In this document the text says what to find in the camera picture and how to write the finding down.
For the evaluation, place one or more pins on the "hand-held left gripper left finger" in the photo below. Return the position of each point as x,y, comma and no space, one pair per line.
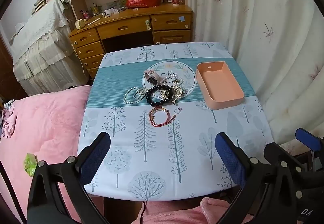
97,153

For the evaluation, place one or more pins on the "green snack packet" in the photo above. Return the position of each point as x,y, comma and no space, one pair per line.
30,164

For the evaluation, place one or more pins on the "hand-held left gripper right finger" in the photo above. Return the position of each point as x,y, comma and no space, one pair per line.
229,155

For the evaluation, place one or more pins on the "cream drawer ornament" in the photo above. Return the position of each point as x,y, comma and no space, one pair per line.
148,24

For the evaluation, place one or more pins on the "pink plastic box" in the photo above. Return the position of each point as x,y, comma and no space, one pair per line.
220,82

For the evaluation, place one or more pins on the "stack of books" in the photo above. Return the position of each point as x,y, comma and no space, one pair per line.
45,1

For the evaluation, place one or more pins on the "cream mug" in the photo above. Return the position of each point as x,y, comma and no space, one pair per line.
79,24

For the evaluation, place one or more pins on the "pink fleece blanket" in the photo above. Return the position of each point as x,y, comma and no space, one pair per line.
45,122

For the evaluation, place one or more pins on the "blue sticker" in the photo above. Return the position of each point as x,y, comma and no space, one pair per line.
181,19

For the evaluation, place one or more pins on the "white leaf print curtain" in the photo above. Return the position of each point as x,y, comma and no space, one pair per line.
253,11

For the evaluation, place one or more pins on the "cream lace furniture cover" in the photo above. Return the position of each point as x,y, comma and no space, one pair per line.
43,44

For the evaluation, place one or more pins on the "tree print tablecloth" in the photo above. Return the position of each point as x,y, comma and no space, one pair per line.
126,163

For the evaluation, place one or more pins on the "pink fleece clothing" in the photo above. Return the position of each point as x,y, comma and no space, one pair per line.
177,214

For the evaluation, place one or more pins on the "floral patterned cloth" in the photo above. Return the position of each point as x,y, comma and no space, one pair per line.
8,120

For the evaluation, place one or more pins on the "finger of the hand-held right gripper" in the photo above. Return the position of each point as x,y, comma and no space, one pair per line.
307,138
276,154

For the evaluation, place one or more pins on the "wooden desk with drawers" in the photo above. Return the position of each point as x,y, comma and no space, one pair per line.
119,28

